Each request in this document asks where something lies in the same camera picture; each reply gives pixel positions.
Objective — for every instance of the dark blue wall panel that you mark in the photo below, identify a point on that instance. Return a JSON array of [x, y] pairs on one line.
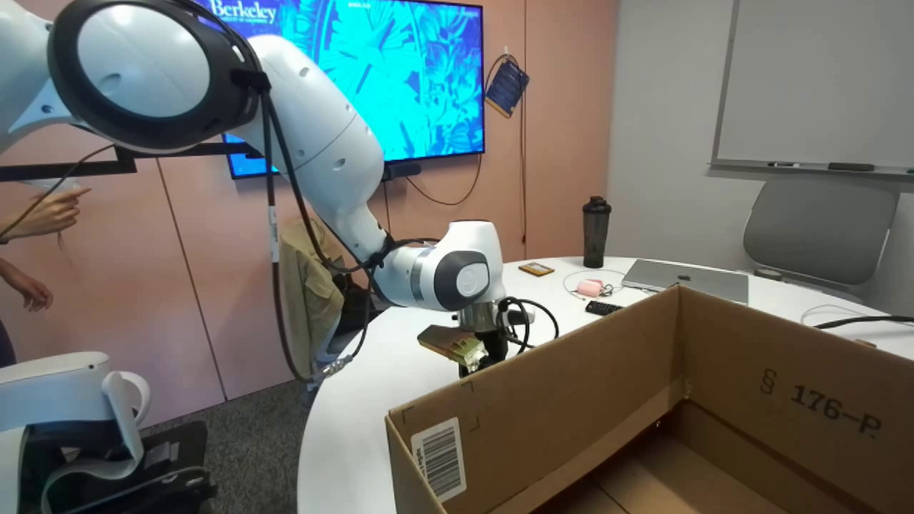
[[511, 88]]

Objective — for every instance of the black camera boom bar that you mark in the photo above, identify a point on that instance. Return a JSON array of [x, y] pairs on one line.
[[66, 171]]

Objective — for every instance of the person left hand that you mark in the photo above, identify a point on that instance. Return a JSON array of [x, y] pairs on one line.
[[34, 290]]

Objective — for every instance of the black webcam bar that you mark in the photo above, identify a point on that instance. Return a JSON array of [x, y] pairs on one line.
[[404, 171]]

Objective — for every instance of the whiteboard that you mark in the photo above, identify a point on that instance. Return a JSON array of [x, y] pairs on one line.
[[818, 88]]

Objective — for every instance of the person right hand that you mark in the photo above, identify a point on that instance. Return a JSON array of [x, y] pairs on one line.
[[48, 216]]

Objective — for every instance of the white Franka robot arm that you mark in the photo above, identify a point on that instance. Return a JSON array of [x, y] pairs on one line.
[[315, 133]]

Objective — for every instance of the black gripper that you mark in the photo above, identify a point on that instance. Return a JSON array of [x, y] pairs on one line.
[[485, 330]]

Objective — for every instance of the white plastic device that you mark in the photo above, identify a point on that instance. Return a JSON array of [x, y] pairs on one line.
[[59, 389]]

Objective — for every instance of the silver laptop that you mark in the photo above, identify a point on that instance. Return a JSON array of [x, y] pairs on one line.
[[688, 279]]

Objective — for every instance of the small brown box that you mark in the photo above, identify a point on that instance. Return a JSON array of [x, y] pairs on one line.
[[539, 269]]

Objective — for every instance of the khaki jacket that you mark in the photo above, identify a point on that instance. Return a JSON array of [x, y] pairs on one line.
[[308, 288]]

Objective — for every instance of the brown cardboard box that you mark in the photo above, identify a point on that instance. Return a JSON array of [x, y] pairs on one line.
[[572, 400]]

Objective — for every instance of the wall mounted TV screen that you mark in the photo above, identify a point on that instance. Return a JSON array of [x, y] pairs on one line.
[[411, 88]]

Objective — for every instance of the black drink bottle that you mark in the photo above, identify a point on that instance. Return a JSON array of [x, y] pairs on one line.
[[598, 232]]

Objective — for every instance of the pink small case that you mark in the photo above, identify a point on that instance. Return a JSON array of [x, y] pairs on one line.
[[593, 288]]

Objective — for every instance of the small black flat device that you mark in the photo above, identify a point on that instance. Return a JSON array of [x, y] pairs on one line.
[[601, 308]]

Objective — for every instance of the grey office chair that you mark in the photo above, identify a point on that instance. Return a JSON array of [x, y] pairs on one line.
[[818, 229]]

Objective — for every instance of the black bag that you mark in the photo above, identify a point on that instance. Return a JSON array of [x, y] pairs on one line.
[[358, 303]]

